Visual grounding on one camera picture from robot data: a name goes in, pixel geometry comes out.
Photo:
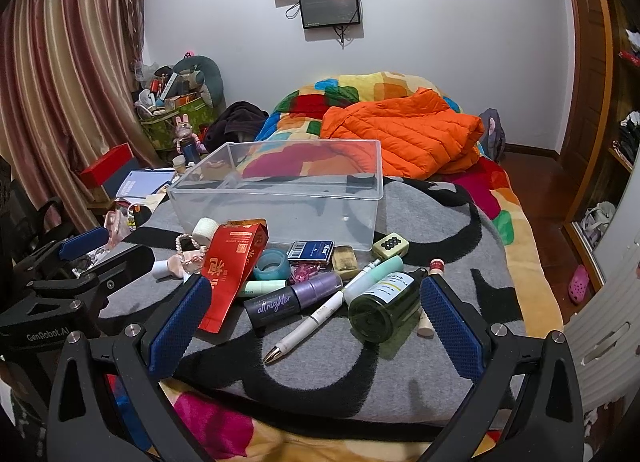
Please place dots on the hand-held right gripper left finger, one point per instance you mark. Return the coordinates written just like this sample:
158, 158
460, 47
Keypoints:
180, 327

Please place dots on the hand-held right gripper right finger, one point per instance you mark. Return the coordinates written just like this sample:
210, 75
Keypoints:
452, 327

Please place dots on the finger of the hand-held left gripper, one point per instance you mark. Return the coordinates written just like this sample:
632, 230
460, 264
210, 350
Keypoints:
125, 262
82, 242

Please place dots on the dark green glass bottle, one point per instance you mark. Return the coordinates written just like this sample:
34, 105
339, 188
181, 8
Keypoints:
385, 302

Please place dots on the red foil packet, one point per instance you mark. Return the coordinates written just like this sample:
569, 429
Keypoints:
232, 267

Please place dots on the mint green cream tube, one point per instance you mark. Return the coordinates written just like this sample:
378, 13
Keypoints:
387, 272

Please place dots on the white tape roll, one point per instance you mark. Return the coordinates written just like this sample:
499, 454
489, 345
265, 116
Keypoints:
205, 231

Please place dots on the clear plastic storage box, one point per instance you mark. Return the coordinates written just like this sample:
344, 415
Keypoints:
300, 212

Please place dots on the pink clear bag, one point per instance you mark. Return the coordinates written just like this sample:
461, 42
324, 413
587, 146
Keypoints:
117, 227

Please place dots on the black orange handheld tool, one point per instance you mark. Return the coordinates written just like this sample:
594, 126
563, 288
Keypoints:
141, 216

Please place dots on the black bag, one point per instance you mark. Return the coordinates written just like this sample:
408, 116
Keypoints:
30, 222

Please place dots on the beige stick with red band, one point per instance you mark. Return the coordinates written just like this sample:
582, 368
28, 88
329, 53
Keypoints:
436, 267

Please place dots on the red box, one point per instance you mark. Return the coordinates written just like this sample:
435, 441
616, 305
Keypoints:
105, 167

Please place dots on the blue notebook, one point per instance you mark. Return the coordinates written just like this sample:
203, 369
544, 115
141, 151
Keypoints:
142, 184

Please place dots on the mint green stick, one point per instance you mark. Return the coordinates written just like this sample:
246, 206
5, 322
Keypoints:
257, 288

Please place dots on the teal tape roll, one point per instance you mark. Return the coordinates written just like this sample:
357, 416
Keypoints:
260, 272

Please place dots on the thin white pencil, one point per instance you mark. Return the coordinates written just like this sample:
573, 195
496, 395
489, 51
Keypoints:
369, 268

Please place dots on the green cube with black dots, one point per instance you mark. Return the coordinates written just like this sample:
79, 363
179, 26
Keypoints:
390, 244

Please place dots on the grey black patterned blanket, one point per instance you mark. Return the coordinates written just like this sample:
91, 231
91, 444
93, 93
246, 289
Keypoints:
440, 222

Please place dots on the small white cup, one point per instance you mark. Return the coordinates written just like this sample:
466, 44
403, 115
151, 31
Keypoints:
179, 163

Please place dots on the colourful patchwork blanket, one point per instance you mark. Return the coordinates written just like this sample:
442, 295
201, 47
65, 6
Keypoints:
505, 222

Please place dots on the purple spray bottle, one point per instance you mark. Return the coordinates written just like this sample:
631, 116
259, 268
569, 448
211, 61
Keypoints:
300, 294

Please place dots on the white pen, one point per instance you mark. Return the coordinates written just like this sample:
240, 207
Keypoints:
305, 327

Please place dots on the gold soap box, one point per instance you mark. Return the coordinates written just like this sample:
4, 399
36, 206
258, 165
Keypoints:
345, 259

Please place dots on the dark blue bottle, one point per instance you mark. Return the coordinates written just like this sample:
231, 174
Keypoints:
189, 151

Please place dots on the pink clog shoe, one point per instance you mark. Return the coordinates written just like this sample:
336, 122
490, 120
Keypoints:
579, 284

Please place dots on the pile of pink clips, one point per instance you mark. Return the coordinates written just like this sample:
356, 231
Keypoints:
307, 273

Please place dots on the green storage bin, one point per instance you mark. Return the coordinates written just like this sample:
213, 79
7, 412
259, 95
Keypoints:
165, 127

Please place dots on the pink bunny toy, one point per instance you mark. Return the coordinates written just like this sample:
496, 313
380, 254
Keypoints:
184, 130

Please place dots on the blue card box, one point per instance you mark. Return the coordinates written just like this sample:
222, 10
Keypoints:
310, 249

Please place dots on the white cabinet door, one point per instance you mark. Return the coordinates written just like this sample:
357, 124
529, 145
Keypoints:
610, 332

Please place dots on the striped brown curtain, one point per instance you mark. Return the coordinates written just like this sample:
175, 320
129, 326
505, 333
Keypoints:
65, 82

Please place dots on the white sneakers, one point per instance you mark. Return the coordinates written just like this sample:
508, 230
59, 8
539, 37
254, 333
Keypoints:
597, 222

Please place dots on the dark clothes pile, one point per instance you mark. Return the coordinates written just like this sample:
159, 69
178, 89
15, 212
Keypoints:
240, 120

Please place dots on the grey pink backpack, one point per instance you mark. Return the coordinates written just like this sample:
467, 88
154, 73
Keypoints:
492, 135

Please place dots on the green plush pillow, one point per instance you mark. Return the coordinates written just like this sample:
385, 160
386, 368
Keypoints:
210, 80

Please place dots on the orange puffer jacket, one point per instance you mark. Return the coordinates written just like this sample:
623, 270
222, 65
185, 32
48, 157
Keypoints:
400, 130

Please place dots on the wooden wardrobe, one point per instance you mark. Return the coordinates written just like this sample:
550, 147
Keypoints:
590, 92

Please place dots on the small wall monitor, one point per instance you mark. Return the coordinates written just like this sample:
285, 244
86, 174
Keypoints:
330, 7

